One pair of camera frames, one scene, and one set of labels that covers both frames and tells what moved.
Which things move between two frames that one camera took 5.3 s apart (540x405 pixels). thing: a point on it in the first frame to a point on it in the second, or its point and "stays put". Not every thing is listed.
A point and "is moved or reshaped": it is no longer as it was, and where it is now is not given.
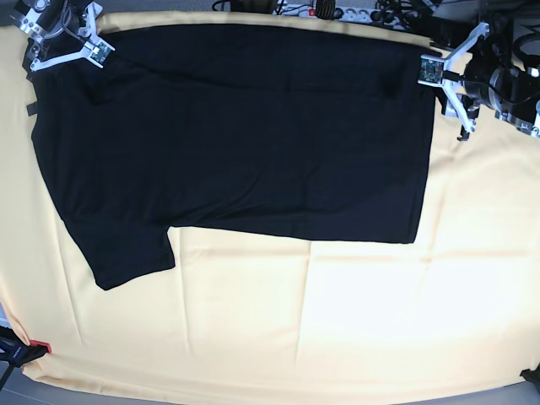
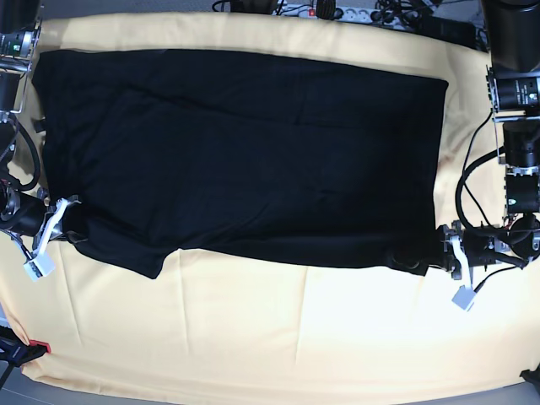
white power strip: (380, 13) stays put
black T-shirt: (232, 130) is moved or reshaped
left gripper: (67, 37) to (34, 218)
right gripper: (483, 74) to (482, 246)
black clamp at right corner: (532, 376) stays put
